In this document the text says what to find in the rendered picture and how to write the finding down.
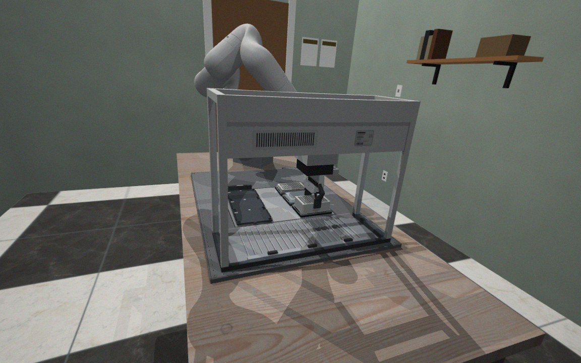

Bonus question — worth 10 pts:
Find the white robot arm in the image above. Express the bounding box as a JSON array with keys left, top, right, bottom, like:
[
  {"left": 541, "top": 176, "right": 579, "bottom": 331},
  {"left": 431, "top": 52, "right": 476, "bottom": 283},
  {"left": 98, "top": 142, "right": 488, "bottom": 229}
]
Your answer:
[{"left": 194, "top": 24, "right": 297, "bottom": 97}]

